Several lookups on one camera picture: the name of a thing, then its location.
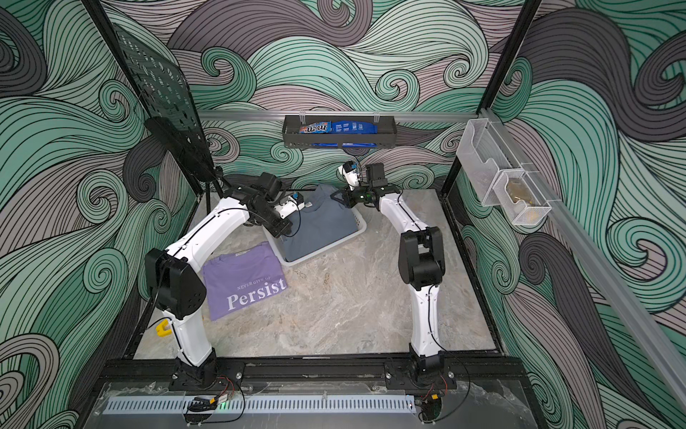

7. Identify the purple Persist t-shirt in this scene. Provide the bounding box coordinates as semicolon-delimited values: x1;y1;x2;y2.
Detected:
202;241;289;322

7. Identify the blue candy packet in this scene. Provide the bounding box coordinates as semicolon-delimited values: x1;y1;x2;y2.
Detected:
298;121;378;135

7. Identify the white slotted cable duct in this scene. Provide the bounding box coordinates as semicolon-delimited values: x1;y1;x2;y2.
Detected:
101;394;416;415

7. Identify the small clear wall bin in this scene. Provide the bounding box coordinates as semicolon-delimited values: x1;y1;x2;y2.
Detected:
492;169;551;227

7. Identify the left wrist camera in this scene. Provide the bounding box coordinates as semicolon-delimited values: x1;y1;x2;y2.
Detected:
274;192;305;219

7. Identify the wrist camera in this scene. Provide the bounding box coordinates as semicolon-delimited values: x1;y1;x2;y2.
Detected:
338;161;361;191
274;192;305;219

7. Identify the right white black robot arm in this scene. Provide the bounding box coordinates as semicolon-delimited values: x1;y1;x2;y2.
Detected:
332;161;446;383

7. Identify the black wall tray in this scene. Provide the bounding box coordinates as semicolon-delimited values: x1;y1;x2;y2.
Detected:
282;114;398;148

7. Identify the grey t-shirt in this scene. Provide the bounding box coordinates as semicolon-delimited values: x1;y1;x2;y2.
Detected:
280;184;358;262

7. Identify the black perforated music stand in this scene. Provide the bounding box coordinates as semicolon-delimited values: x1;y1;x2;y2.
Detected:
113;24;249;208

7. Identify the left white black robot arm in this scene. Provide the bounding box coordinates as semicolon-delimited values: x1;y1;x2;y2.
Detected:
145;173;305;390

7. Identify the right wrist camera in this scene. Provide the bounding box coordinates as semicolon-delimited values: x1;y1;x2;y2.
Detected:
338;161;361;191

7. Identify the clear plastic wall bin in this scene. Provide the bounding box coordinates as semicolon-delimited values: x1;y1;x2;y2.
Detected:
457;119;523;207

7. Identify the yellow plastic triangle tool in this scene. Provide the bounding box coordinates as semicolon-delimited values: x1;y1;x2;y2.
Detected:
155;318;173;338

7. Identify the white perforated plastic basket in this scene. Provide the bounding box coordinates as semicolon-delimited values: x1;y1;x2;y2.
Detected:
264;203;367;267

